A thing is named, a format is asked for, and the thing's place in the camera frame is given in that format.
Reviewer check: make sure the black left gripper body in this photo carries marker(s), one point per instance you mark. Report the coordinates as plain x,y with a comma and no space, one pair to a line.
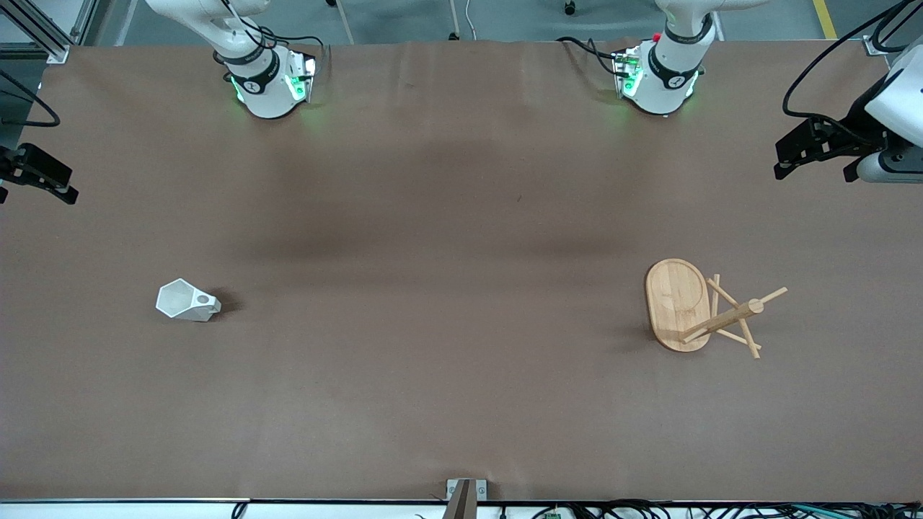
856,116

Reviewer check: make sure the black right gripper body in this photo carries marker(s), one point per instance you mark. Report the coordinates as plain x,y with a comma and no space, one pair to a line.
9,164

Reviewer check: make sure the white angular cup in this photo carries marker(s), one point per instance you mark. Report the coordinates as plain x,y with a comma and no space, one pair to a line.
180,299

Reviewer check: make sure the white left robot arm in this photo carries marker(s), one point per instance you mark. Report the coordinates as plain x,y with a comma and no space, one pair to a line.
667,79

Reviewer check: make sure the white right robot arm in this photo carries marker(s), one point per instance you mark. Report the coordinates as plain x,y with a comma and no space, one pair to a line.
267,94

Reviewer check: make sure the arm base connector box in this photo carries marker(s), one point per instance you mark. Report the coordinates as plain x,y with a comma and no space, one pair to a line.
627,72
299,76

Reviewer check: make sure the wooden cup rack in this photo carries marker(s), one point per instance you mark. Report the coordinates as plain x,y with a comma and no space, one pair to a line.
678,303

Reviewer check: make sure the brown table cover sheet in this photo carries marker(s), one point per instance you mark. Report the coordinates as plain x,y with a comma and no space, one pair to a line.
447,288

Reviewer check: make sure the grey metal corner bracket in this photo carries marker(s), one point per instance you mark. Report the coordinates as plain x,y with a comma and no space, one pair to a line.
877,45

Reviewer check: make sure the aluminium frame extrusion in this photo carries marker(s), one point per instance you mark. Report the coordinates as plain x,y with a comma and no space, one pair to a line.
45,32

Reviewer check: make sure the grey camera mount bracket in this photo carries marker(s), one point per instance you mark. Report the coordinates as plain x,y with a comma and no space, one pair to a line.
466,497

